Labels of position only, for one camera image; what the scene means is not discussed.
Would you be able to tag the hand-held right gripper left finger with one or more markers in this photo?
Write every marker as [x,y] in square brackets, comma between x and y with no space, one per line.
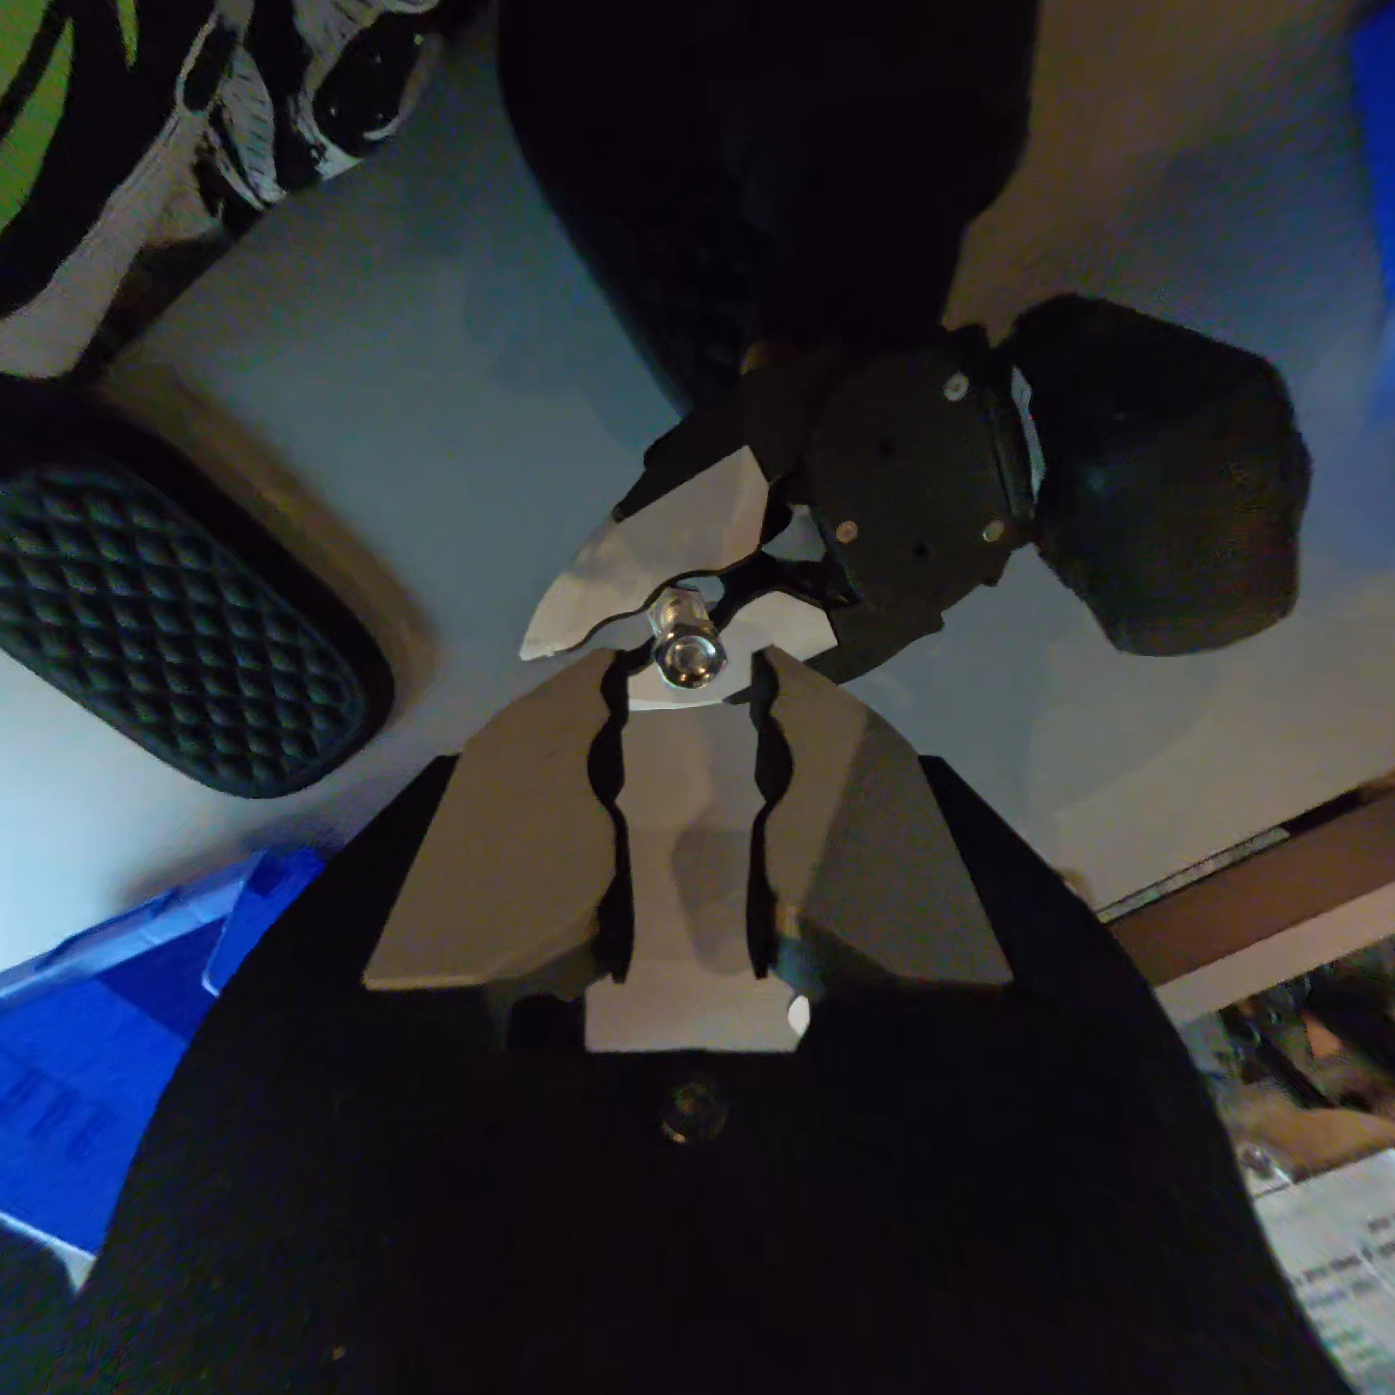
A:
[501,850]

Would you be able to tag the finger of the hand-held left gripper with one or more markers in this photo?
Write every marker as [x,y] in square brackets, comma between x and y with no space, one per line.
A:
[664,533]
[790,623]

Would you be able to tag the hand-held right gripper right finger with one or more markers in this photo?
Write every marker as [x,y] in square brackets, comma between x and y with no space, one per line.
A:
[881,860]

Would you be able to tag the silver bolt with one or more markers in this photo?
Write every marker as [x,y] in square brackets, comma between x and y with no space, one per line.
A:
[677,609]

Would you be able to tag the blue plastic bin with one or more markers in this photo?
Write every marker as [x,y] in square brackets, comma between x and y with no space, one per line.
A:
[1375,131]
[98,1035]

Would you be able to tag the black textured chair armrest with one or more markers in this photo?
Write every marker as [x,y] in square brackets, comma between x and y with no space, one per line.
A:
[162,631]
[587,163]

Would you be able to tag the printed instruction sheet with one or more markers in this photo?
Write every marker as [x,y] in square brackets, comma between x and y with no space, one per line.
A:
[1340,1264]

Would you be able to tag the printed black white shirt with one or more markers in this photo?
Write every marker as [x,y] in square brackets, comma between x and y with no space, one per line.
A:
[131,218]

